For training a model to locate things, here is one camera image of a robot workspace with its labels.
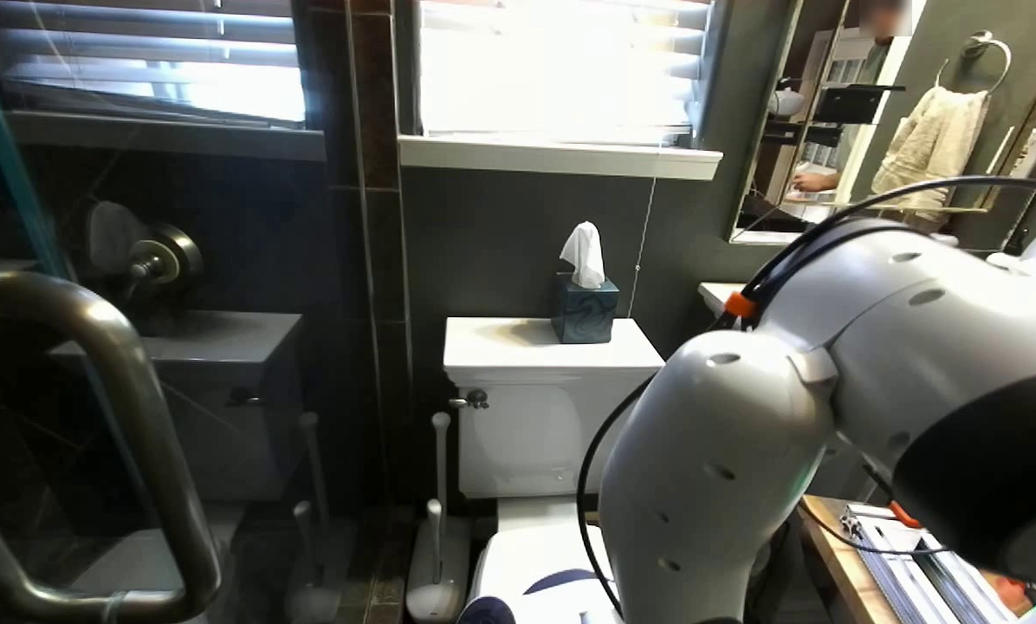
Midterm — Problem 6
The dark marbled tissue box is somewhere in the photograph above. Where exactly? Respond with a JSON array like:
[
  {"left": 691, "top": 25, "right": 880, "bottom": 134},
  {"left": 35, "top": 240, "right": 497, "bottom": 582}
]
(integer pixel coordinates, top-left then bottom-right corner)
[{"left": 549, "top": 259, "right": 624, "bottom": 348}]

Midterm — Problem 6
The small window blind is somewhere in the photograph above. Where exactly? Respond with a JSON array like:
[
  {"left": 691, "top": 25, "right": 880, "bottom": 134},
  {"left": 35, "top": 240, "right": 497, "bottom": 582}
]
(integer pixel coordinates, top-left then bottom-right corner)
[{"left": 0, "top": 0, "right": 310, "bottom": 133}]

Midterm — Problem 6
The window blind cord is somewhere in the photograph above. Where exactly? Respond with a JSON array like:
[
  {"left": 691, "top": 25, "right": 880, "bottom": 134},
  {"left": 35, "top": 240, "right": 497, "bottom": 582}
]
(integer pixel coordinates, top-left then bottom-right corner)
[{"left": 628, "top": 176, "right": 660, "bottom": 319}]

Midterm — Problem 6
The metal shower door handle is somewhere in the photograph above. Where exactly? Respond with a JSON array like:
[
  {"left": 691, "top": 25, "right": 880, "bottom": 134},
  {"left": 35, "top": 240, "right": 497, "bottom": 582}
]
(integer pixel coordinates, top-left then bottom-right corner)
[{"left": 0, "top": 263, "right": 225, "bottom": 624}]

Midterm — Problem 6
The white toilet tank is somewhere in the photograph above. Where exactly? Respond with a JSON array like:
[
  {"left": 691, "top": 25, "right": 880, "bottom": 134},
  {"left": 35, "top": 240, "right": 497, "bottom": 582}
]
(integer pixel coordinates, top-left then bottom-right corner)
[{"left": 441, "top": 314, "right": 667, "bottom": 503}]

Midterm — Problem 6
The white tissue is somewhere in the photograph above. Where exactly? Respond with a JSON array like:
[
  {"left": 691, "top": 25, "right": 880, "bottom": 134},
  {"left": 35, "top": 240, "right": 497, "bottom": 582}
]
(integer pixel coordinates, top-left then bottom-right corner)
[{"left": 553, "top": 220, "right": 611, "bottom": 296}]

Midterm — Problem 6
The large white window blind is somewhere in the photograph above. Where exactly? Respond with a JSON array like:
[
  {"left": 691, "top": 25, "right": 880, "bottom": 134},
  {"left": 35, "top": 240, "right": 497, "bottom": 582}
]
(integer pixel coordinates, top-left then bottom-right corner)
[{"left": 417, "top": 0, "right": 718, "bottom": 148}]

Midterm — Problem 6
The white toilet brush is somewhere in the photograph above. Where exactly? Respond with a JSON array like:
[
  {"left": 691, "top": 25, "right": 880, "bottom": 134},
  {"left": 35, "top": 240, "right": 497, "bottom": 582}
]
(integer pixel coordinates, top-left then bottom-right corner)
[{"left": 400, "top": 411, "right": 471, "bottom": 624}]

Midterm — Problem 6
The aluminium profile frame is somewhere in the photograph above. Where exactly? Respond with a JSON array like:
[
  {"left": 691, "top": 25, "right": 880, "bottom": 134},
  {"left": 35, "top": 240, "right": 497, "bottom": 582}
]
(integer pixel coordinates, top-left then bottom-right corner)
[{"left": 846, "top": 503, "right": 1012, "bottom": 624}]

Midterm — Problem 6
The white window sill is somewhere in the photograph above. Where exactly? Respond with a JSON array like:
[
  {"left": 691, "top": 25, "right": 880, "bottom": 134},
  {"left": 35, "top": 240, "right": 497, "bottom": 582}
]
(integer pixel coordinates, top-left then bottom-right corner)
[{"left": 393, "top": 133, "right": 728, "bottom": 189}]

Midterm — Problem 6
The chrome flush handle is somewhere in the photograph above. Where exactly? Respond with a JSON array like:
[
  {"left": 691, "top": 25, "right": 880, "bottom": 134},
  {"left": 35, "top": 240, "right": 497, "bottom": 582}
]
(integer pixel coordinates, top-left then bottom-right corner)
[{"left": 445, "top": 386, "right": 493, "bottom": 416}]

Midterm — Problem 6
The teal pole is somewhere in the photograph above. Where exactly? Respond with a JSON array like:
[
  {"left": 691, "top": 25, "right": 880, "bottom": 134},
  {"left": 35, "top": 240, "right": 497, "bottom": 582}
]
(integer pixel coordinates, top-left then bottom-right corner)
[{"left": 0, "top": 7, "right": 74, "bottom": 285}]

